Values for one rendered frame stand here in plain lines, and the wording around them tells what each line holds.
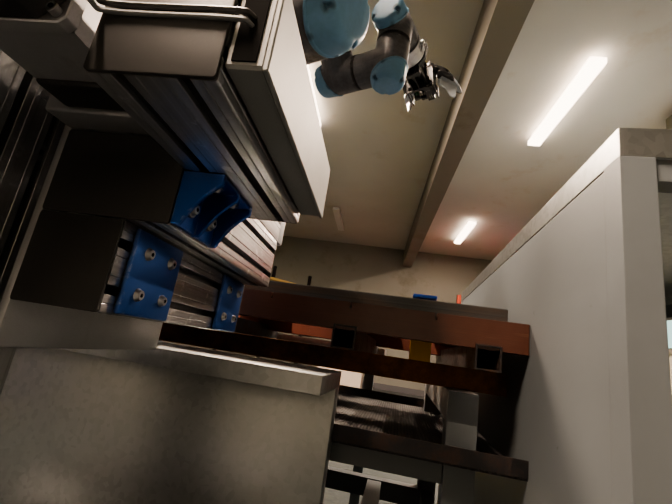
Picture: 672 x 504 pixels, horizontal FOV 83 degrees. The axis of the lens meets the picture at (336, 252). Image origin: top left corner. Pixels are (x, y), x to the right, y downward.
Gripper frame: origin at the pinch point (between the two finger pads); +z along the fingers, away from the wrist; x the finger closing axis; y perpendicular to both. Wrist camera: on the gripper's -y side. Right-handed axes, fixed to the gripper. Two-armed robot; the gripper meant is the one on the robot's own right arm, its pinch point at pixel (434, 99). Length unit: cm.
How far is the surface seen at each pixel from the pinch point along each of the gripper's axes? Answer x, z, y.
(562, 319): 23, -21, 67
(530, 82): 27, 222, -173
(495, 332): 11, -9, 68
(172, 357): -34, -48, 75
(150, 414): -53, -37, 86
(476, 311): 8, -6, 63
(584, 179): 29, -29, 48
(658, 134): 37, -36, 47
